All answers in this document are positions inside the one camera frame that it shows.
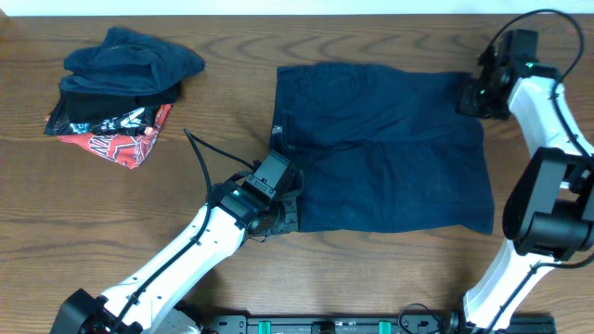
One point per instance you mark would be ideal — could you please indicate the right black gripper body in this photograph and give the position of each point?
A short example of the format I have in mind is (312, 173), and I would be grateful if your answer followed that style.
(477, 100)

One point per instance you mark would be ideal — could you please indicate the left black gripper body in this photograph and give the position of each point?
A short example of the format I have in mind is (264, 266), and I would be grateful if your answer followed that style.
(281, 217)

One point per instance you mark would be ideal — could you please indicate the navy blue shorts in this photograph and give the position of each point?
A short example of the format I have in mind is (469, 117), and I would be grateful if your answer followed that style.
(381, 150)

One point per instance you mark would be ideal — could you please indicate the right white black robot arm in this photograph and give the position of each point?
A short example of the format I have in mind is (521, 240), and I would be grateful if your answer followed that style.
(549, 214)

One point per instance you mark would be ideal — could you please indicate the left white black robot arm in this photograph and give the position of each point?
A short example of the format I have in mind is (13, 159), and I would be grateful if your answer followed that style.
(242, 207)

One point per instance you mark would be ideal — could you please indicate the red printed garment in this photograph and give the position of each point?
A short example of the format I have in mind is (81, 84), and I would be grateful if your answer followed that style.
(129, 151)

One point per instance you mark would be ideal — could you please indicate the black white printed garment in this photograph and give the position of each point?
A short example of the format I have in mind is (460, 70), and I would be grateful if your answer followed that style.
(131, 123)

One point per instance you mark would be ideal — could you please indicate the folded navy blue garment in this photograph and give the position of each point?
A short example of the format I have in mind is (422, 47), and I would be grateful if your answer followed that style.
(129, 63)

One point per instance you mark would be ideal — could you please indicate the folded black garment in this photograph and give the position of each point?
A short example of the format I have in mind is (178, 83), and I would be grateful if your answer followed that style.
(83, 107)

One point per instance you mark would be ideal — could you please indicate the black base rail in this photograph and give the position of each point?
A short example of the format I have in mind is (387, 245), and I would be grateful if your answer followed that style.
(410, 323)

